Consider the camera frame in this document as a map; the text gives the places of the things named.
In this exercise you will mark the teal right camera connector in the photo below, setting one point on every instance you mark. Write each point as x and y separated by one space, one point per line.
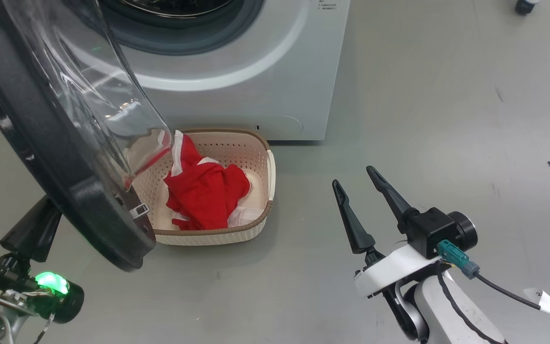
454 253

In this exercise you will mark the metal cart leg with caster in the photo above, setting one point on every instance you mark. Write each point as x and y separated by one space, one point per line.
524 6

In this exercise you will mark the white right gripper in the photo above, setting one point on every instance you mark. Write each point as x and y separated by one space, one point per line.
389 270

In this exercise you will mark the black-rimmed glass washer door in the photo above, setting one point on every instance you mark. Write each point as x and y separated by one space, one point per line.
41 157

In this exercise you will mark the white front-load washing machine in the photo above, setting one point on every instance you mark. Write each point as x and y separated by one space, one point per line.
265 95

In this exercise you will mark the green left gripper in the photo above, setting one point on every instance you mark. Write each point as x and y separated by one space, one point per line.
7 282

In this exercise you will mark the red and white garment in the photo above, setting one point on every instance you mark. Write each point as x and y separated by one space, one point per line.
208 196

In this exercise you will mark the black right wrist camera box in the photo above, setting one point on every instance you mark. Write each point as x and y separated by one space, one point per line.
430 231

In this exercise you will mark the cream perforated laundry basket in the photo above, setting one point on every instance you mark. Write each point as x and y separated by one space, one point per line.
237 148

